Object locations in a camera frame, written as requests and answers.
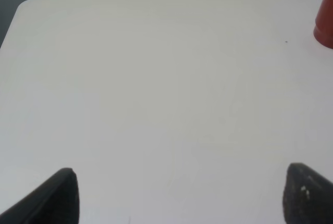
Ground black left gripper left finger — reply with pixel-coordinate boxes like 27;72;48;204
1;168;80;224

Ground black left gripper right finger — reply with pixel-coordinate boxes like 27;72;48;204
283;163;332;224

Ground red plastic cup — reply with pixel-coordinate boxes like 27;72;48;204
313;0;333;49

